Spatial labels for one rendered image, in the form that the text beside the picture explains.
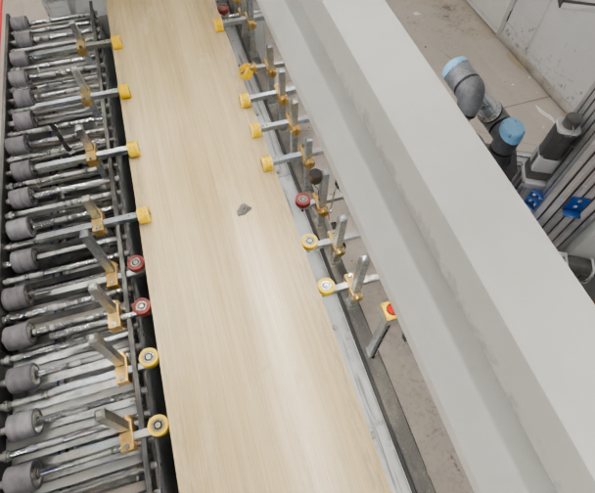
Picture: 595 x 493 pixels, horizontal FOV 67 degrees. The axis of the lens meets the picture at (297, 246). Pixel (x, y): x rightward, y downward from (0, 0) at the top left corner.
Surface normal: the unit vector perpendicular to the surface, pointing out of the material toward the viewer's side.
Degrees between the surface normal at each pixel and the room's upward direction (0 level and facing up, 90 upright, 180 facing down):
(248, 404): 0
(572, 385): 0
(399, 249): 61
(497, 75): 0
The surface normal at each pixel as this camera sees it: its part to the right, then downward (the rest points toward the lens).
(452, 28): 0.01, -0.51
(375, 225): -0.83, -0.04
